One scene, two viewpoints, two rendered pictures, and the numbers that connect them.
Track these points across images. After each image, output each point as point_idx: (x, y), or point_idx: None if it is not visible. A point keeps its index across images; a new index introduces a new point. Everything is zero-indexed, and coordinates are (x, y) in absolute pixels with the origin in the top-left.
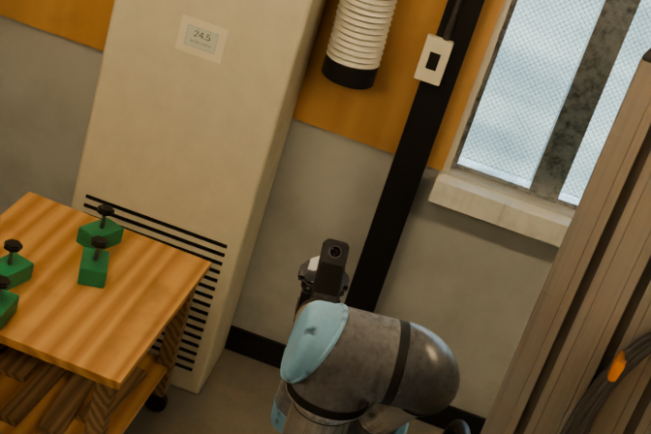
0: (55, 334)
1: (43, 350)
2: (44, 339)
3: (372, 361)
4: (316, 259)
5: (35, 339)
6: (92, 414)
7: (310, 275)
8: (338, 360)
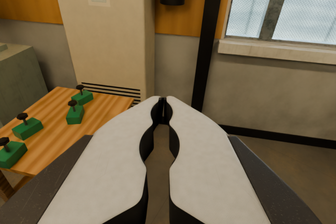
0: (46, 159)
1: (35, 173)
2: (38, 165)
3: None
4: (121, 122)
5: (32, 166)
6: None
7: None
8: None
